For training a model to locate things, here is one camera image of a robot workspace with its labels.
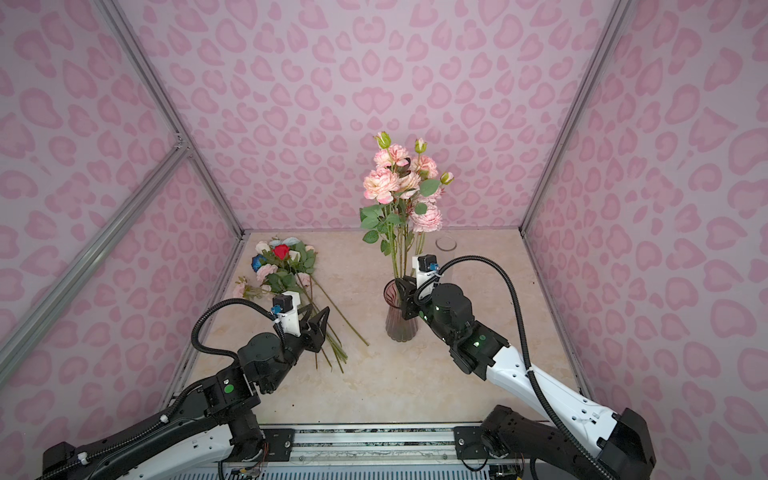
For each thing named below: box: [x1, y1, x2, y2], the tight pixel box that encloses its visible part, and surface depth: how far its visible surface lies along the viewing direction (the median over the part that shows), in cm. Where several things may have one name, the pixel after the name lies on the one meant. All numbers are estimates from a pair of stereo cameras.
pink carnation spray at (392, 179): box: [360, 131, 419, 279], surface depth 59 cm
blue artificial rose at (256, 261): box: [251, 253, 266, 273], surface depth 108 cm
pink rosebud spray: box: [398, 137, 441, 277], surface depth 69 cm
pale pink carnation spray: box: [233, 264, 312, 300], surface depth 100 cm
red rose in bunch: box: [272, 244, 291, 260], surface depth 104 cm
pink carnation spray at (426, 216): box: [408, 172, 455, 277], surface depth 69 cm
